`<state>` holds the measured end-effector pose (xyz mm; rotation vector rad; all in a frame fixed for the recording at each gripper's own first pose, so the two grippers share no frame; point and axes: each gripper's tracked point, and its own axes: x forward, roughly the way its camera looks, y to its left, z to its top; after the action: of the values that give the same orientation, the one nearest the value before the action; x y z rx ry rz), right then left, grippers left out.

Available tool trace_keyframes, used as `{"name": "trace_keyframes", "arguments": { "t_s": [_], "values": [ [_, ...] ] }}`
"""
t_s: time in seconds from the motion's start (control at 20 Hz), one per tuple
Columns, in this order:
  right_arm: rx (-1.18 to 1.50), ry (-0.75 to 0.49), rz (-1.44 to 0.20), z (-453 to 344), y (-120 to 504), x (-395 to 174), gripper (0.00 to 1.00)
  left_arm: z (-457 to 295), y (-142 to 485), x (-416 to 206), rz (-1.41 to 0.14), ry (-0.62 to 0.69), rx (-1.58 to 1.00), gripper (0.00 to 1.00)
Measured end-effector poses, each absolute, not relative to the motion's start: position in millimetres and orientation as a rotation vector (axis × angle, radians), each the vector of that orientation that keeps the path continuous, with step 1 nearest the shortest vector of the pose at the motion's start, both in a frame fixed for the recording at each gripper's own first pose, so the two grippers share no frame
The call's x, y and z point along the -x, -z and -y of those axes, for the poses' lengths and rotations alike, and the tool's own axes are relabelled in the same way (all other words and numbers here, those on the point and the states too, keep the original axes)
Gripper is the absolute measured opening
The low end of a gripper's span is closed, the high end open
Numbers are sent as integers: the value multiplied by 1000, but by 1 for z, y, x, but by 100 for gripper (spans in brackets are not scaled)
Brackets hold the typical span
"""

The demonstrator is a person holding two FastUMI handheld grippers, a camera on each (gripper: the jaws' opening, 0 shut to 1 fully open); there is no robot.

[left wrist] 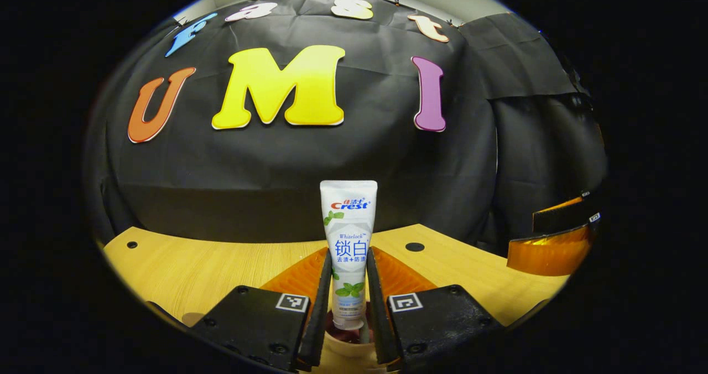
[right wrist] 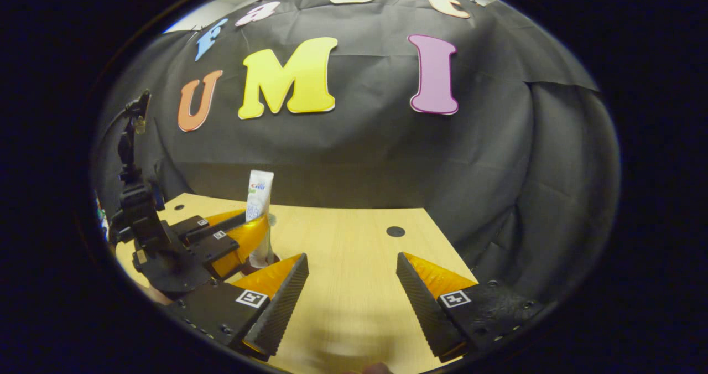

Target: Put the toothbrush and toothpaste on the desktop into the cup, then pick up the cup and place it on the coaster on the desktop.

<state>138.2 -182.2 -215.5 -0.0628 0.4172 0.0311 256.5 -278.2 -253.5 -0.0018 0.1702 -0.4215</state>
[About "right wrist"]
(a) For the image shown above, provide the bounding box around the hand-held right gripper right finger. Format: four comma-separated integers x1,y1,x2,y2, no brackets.
395,251,545,363

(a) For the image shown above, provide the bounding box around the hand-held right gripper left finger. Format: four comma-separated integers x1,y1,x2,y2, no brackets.
166,252,309,362

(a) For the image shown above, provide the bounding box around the beige cup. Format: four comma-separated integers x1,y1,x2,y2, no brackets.
241,252,282,276

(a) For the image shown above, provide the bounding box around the white toothpaste tube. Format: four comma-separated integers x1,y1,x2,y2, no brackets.
245,169,275,269

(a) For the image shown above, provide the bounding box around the wooden desktop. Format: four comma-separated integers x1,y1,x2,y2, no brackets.
114,193,479,374

